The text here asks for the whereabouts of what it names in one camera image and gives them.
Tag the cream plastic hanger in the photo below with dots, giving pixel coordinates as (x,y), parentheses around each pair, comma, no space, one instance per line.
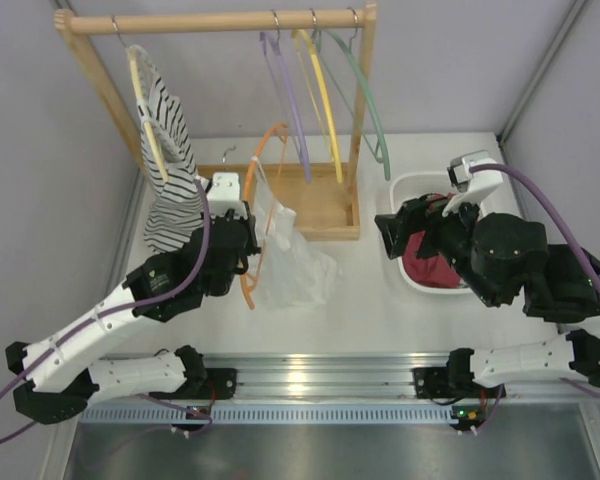
(144,113)

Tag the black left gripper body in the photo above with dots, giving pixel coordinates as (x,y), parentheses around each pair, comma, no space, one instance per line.
(247,232)

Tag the yellow plastic hanger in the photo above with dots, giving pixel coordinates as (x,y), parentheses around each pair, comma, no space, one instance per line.
(320,98)

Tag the white perforated laundry basket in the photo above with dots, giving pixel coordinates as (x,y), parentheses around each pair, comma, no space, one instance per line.
(415,185)

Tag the wooden clothes rack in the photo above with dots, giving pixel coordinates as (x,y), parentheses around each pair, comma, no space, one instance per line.
(326,211)

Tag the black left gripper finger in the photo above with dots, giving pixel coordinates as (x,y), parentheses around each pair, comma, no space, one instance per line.
(250,223)
(252,245)

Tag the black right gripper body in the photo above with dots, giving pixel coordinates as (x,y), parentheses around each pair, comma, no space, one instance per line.
(449,236)

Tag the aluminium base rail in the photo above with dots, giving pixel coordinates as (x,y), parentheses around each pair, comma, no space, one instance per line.
(324,377)

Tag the red garment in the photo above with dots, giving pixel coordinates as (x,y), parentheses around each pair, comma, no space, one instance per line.
(432,272)

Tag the orange plastic hanger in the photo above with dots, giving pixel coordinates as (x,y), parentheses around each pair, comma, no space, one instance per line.
(250,279)

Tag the grey slotted cable duct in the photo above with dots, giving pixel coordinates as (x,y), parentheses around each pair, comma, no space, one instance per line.
(286,414)

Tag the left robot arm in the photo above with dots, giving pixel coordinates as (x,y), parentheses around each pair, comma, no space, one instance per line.
(68,372)

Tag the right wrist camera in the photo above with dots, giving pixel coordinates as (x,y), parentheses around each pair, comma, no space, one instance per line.
(472,188)

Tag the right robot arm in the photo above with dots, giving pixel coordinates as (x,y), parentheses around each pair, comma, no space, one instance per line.
(500,256)

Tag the green plastic hanger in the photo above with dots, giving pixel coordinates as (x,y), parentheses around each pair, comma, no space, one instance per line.
(379,150)

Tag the purple plastic hanger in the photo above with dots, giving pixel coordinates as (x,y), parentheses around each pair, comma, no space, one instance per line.
(287,97)

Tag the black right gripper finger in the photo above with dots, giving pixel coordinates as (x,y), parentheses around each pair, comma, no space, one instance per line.
(394,247)
(390,227)

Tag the black white striped tank top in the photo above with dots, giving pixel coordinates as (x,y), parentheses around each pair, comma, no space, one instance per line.
(176,211)

